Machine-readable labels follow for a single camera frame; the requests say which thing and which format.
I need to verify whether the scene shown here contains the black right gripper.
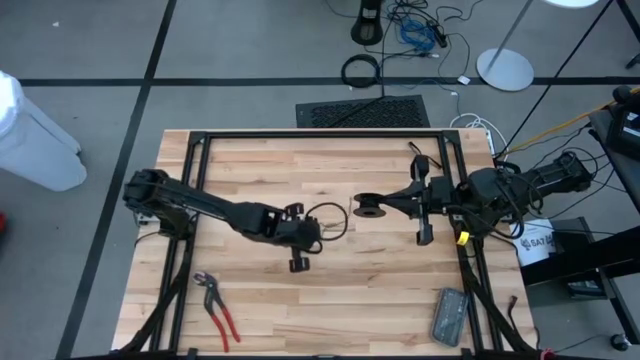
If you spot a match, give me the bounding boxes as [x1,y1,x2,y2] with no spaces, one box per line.
[378,153,459,247]

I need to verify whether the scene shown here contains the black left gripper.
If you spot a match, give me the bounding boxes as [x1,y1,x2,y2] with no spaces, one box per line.
[264,202,324,274]

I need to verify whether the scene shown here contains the thin dark cord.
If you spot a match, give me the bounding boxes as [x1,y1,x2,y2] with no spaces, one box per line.
[319,196,359,236]

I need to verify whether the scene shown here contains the black-framed eyeglasses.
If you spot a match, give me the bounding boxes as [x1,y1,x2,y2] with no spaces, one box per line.
[407,141,444,169]

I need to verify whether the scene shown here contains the black perforated floor mat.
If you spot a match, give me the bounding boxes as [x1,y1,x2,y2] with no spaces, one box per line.
[295,94,432,129]

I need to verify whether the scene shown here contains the silver round-base floor stand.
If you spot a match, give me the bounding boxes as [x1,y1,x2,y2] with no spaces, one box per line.
[475,0,535,93]

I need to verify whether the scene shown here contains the black power strip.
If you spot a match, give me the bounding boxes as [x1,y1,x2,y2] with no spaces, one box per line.
[427,19,449,50]

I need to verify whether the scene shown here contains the black stand base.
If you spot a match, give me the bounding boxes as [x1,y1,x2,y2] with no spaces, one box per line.
[350,0,385,47]

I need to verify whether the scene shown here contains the black equipment cart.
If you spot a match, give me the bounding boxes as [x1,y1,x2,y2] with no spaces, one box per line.
[519,84,640,346]

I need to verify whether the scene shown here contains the black device white label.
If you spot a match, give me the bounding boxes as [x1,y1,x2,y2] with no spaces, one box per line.
[607,84,640,161]

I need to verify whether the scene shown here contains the thin black diagonal pole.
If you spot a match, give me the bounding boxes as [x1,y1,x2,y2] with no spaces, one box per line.
[497,0,615,152]

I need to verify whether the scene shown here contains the white round lamp head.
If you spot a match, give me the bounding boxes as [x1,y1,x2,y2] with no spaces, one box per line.
[542,0,601,10]

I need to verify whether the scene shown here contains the black stand leg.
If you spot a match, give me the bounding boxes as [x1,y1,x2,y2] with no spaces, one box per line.
[615,0,640,70]

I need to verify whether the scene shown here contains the white plastic bin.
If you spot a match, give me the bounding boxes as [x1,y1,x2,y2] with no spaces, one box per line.
[0,69,89,193]

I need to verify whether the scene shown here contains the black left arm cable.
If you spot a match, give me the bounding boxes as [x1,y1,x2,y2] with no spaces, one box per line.
[302,201,349,256]

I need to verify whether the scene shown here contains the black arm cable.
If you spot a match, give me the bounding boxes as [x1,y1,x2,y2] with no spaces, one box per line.
[302,201,349,256]
[434,169,544,241]

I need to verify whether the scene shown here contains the white cable bundle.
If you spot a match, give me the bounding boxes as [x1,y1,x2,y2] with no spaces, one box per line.
[449,113,507,161]

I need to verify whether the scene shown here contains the black aluminium table frame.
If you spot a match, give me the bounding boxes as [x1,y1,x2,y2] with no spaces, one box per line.
[112,128,539,360]

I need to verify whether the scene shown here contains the red-handled pliers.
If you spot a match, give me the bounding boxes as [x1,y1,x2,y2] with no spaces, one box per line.
[193,270,242,354]

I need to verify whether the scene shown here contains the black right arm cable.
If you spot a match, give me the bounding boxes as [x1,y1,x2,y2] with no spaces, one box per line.
[434,169,544,241]

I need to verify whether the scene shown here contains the coiled black floor cable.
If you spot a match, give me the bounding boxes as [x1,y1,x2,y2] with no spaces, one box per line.
[340,53,384,90]

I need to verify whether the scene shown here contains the dark cable with plug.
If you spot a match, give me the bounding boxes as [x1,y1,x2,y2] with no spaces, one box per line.
[506,294,544,351]

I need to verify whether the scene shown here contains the yellow cable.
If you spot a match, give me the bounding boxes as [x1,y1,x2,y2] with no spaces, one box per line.
[504,87,640,154]

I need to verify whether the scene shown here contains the blue coiled cable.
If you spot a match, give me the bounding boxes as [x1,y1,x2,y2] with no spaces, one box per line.
[398,18,439,53]

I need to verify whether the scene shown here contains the black floor cable tangle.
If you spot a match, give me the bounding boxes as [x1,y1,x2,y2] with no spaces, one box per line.
[324,0,486,81]

